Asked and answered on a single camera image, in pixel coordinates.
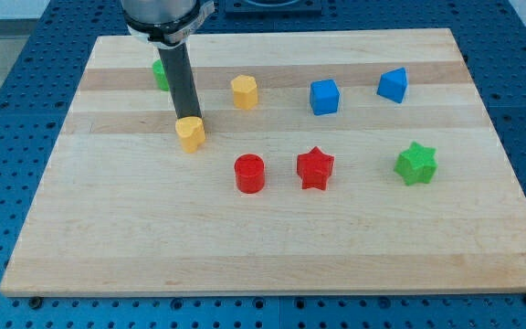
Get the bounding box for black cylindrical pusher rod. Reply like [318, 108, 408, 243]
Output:
[158, 43, 202, 119]

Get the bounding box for yellow heart block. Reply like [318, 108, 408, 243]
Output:
[175, 116, 206, 153]

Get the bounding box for yellow hexagon block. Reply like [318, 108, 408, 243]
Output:
[230, 75, 258, 110]

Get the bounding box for green block behind rod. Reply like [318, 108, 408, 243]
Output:
[152, 59, 169, 91]

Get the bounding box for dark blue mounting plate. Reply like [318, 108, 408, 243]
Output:
[219, 0, 322, 16]

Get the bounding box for red cylinder block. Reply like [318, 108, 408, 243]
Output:
[234, 154, 265, 194]

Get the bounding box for blue cube block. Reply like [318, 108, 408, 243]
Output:
[310, 80, 340, 116]

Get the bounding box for red star block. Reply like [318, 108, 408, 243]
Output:
[296, 146, 334, 191]

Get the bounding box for light wooden board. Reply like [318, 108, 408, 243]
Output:
[0, 28, 526, 297]

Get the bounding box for blue triangular prism block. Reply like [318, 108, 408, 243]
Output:
[376, 68, 408, 103]

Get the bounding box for green star block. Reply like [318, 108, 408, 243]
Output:
[394, 142, 437, 186]

